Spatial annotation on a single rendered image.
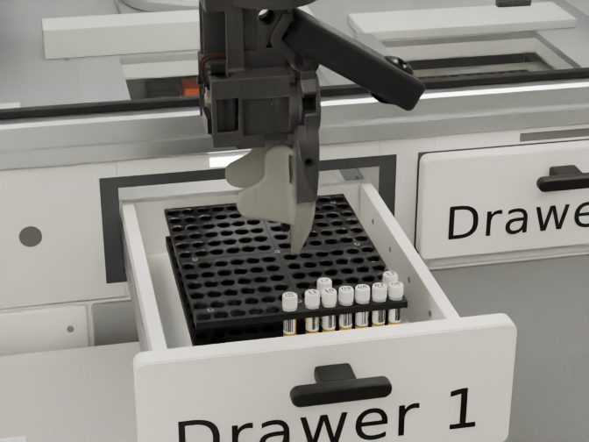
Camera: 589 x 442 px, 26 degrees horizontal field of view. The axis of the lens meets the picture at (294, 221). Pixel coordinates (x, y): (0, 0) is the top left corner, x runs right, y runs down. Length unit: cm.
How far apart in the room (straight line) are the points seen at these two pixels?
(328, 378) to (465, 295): 45
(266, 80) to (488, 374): 28
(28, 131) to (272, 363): 38
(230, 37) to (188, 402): 27
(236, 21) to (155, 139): 32
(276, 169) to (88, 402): 34
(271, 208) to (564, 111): 44
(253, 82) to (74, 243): 38
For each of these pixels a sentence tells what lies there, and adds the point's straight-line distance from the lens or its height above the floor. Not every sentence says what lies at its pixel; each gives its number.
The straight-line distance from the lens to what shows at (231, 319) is 103.
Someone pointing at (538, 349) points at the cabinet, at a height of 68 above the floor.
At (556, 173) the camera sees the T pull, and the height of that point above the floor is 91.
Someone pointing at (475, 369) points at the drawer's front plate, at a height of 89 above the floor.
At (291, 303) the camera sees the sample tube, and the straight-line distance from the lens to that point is 104.
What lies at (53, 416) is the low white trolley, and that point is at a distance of 118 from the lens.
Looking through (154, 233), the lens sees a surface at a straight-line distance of 127.
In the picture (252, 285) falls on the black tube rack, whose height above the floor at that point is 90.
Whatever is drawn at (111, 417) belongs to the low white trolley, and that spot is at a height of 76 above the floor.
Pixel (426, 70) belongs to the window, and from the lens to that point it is 127.
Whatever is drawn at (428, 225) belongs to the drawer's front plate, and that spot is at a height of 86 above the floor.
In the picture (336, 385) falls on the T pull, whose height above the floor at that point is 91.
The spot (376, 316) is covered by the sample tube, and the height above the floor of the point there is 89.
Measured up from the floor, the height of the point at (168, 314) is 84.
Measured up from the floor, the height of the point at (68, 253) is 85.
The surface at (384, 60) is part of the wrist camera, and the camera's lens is 96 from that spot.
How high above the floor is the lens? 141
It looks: 25 degrees down
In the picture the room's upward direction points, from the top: straight up
